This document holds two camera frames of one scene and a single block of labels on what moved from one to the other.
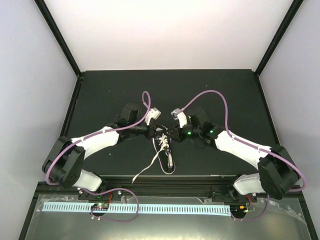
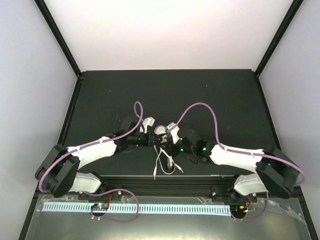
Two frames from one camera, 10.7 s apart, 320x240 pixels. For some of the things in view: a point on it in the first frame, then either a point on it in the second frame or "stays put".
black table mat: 231,100 stays put
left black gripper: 152,132 → 149,140
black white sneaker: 163,147 stays put
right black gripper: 178,136 → 173,152
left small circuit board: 102,206 stays put
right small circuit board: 238,210 stays put
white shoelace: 164,141 → 157,161
